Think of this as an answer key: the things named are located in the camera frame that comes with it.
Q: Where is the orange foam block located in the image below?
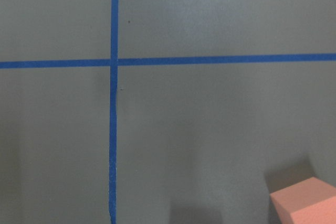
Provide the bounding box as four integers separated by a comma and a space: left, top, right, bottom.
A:
270, 177, 335, 223

